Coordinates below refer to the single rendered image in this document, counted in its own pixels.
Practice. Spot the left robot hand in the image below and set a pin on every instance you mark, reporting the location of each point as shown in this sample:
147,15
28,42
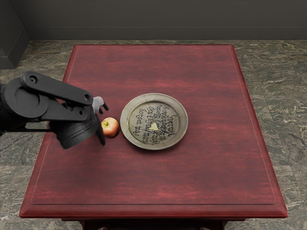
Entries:
97,103

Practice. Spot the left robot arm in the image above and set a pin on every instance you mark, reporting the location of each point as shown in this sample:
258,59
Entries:
36,103

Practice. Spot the grey plate with printed script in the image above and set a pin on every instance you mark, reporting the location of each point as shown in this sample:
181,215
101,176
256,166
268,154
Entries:
154,121

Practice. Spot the red yellow apple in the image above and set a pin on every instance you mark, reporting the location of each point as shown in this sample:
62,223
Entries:
110,127

